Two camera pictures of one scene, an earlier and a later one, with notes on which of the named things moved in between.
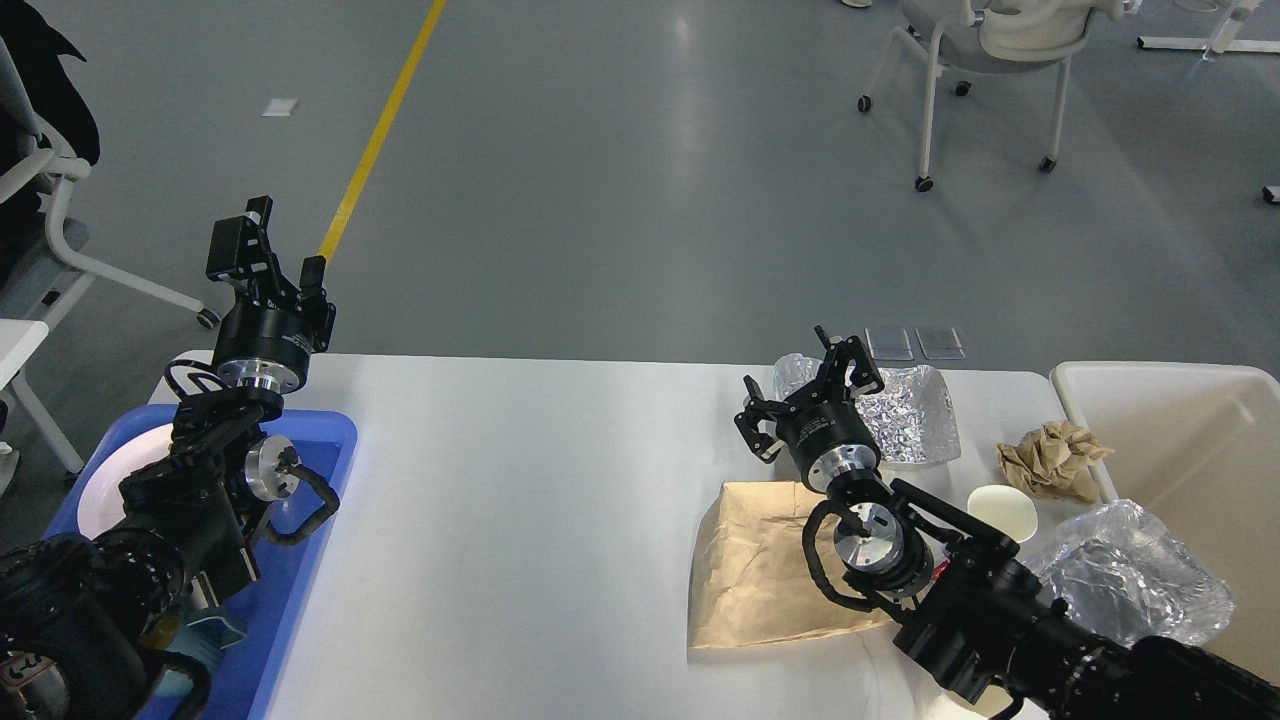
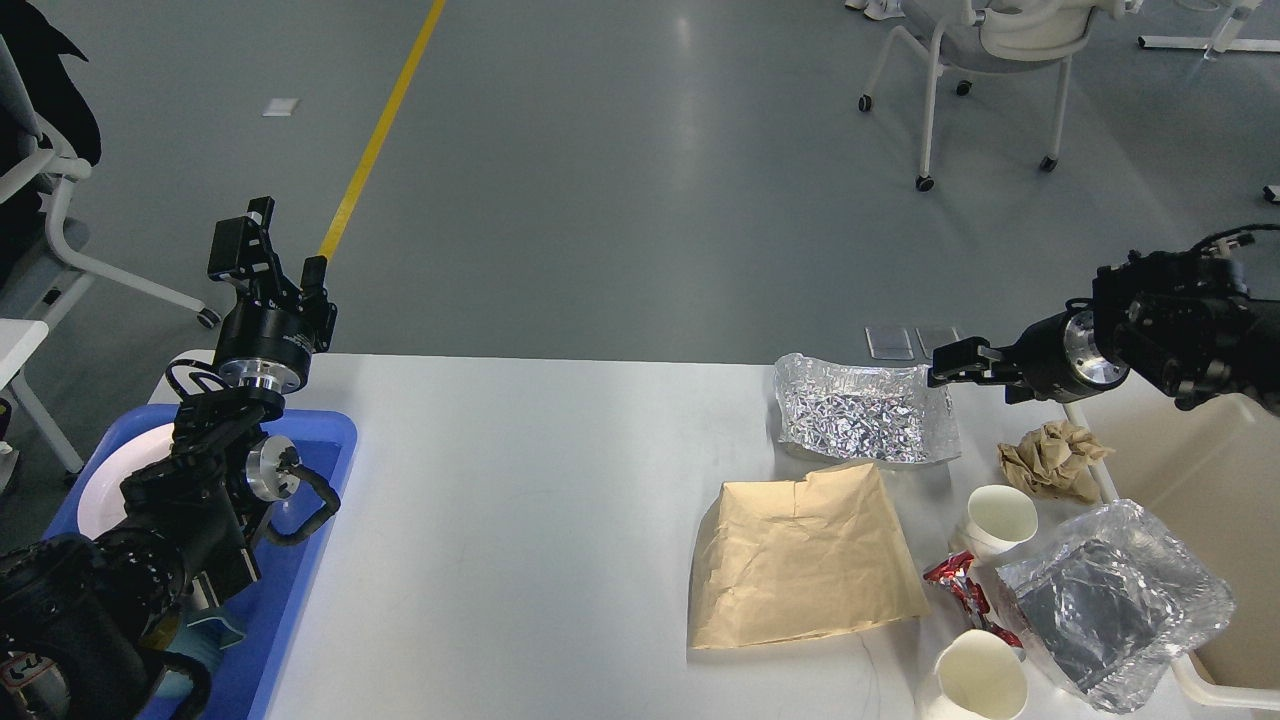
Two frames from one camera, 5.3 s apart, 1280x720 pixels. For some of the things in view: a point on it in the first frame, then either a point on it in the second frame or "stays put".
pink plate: [101, 505] stays put
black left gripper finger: [239, 250] stays put
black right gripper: [819, 421] → [1060, 359]
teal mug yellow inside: [201, 631] stays put
